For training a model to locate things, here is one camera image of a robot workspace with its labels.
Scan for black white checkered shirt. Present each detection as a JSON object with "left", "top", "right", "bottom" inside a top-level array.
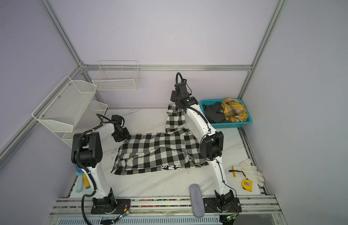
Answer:
[{"left": 112, "top": 104, "right": 208, "bottom": 175}]

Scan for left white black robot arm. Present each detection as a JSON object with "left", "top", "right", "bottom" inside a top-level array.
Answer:
[{"left": 71, "top": 114, "right": 130, "bottom": 215}]

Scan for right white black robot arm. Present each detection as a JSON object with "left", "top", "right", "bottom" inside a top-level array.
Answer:
[{"left": 171, "top": 72, "right": 242, "bottom": 219}]

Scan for dark grey striped shirt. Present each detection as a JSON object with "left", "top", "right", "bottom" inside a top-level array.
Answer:
[{"left": 203, "top": 102, "right": 230, "bottom": 124}]

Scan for teal plastic basket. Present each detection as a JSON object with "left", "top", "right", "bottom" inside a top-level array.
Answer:
[{"left": 200, "top": 99, "right": 252, "bottom": 129}]

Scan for yellow plaid shirt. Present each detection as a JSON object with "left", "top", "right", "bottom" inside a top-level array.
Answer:
[{"left": 221, "top": 98, "right": 249, "bottom": 122}]

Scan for white mesh two-tier shelf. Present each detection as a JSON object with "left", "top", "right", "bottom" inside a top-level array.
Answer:
[{"left": 32, "top": 76, "right": 108, "bottom": 147}]

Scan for white work glove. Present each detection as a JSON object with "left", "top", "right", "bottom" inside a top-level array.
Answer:
[{"left": 236, "top": 158, "right": 264, "bottom": 187}]

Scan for grey foam microphone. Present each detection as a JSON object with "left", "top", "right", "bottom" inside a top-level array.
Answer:
[{"left": 189, "top": 184, "right": 205, "bottom": 218}]

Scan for yellow tape measure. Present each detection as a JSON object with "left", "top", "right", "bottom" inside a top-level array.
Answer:
[{"left": 241, "top": 179, "right": 253, "bottom": 192}]

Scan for white wire wall basket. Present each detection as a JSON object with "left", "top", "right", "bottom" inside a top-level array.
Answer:
[{"left": 92, "top": 61, "right": 141, "bottom": 91}]

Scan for aluminium frame profile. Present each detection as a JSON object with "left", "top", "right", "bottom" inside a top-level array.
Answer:
[{"left": 82, "top": 64, "right": 252, "bottom": 71}]

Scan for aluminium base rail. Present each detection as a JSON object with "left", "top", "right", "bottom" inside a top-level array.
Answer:
[{"left": 46, "top": 195, "right": 287, "bottom": 225}]

